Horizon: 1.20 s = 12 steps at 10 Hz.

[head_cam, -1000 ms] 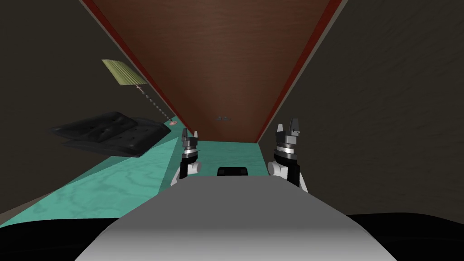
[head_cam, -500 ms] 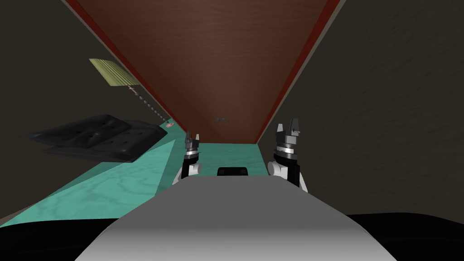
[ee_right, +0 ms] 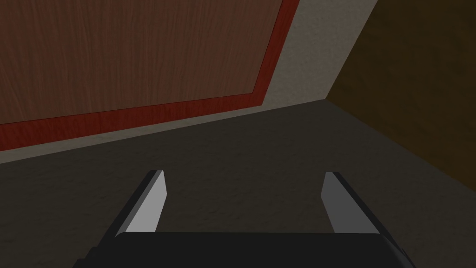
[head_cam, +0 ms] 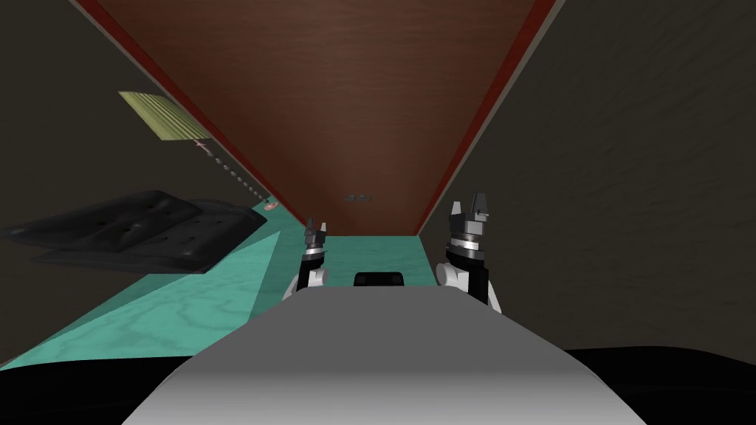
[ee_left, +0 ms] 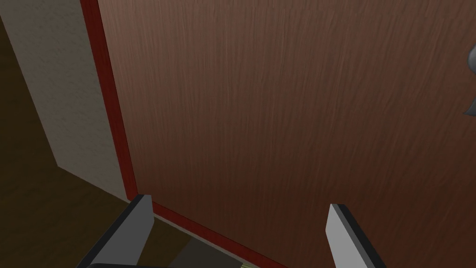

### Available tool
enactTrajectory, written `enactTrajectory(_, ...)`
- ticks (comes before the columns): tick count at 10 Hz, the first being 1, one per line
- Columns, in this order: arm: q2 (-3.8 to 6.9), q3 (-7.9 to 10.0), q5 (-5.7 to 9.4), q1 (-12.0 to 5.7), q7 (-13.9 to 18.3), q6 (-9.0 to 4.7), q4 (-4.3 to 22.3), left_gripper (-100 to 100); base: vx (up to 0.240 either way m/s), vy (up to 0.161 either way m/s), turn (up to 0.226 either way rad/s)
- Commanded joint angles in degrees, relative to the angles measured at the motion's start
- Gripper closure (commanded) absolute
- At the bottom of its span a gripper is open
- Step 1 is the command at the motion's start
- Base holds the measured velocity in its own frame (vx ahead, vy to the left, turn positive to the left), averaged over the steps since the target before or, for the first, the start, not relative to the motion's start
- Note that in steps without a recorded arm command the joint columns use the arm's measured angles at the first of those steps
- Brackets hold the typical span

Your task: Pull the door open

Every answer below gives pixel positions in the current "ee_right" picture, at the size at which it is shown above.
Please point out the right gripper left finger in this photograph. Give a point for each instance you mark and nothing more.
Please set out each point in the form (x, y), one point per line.
(148, 208)

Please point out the brown wooden door leaf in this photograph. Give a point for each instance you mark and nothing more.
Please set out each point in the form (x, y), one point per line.
(130, 52)

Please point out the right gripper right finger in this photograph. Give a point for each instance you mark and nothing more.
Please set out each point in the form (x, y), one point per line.
(349, 208)

